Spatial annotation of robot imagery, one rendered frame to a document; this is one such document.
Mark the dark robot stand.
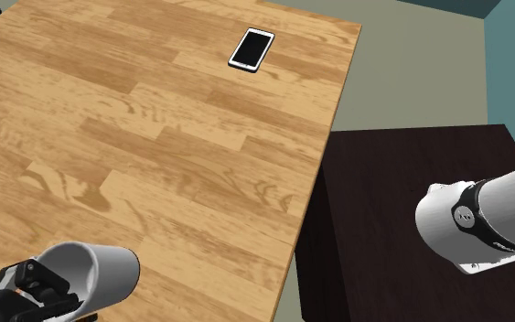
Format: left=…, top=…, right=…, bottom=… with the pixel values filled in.
left=294, top=123, right=515, bottom=322

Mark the light wooden table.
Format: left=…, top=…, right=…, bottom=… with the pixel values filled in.
left=0, top=0, right=363, bottom=322

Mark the white-framed black smartphone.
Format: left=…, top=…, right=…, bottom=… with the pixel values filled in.
left=227, top=27, right=276, bottom=74

